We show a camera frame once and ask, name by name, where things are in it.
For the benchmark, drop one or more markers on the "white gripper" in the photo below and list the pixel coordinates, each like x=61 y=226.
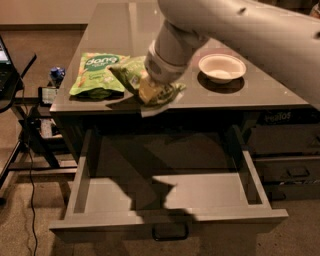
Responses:
x=162 y=69

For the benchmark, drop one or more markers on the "green jalapeno kettle chip bag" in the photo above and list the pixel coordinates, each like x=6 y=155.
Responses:
x=130 y=71

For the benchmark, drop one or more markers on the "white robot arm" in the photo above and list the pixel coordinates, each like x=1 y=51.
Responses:
x=284 y=44

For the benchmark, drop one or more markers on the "light green snack bag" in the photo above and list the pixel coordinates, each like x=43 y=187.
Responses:
x=95 y=80

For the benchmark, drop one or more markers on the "grey counter cabinet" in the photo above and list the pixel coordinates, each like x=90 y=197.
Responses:
x=128 y=27

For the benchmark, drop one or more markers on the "grey open top drawer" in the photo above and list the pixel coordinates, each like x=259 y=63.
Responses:
x=125 y=184

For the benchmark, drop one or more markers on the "white paper bowl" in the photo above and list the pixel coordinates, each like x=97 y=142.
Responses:
x=222 y=68

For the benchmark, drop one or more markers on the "black phone with screen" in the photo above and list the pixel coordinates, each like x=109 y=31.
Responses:
x=47 y=95

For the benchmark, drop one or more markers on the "black side stand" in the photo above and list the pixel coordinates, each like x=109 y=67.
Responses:
x=26 y=111

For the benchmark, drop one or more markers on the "black laptop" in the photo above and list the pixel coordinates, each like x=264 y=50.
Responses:
x=9 y=75

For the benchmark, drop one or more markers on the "dark lower side drawers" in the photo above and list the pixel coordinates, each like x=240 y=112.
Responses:
x=285 y=148

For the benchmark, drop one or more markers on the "clear jar of snacks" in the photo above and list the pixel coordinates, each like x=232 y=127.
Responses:
x=315 y=11

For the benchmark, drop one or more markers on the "black drawer handle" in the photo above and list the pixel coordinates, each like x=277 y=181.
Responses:
x=170 y=232

